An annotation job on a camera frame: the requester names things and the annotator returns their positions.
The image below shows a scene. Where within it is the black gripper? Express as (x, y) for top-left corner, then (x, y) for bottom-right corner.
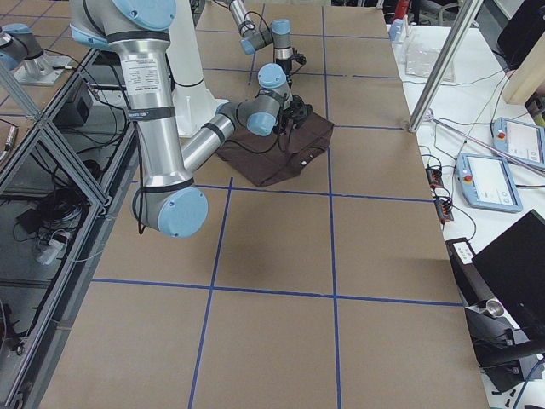
(274, 57), (295, 85)
(276, 95), (313, 134)

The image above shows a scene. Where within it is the dark brown t-shirt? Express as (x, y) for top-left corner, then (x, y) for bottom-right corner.
(216, 113), (334, 187)

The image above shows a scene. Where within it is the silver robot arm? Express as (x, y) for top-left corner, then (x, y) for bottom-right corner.
(70, 1), (298, 238)
(223, 0), (298, 86)

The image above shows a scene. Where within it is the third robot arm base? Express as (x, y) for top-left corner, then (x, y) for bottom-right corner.
(1, 23), (72, 86)

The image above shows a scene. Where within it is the near teach pendant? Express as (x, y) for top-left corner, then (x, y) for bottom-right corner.
(456, 153), (523, 213)

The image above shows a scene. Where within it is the teach pendant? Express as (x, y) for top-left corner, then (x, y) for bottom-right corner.
(492, 118), (544, 169)
(456, 153), (523, 213)

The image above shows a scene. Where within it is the far teach pendant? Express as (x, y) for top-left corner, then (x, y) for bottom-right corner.
(492, 118), (544, 169)

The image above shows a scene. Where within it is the black monitor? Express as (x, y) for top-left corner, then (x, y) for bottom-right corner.
(473, 210), (544, 339)

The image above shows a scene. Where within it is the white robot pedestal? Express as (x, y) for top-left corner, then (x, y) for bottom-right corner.
(167, 0), (227, 138)

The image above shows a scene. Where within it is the aluminium frame post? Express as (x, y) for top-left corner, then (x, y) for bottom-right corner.
(407, 0), (483, 133)

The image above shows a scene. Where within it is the aluminium frame rack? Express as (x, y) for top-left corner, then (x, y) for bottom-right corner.
(1, 51), (136, 408)

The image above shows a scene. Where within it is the black camera stand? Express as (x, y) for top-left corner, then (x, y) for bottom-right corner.
(445, 238), (544, 392)

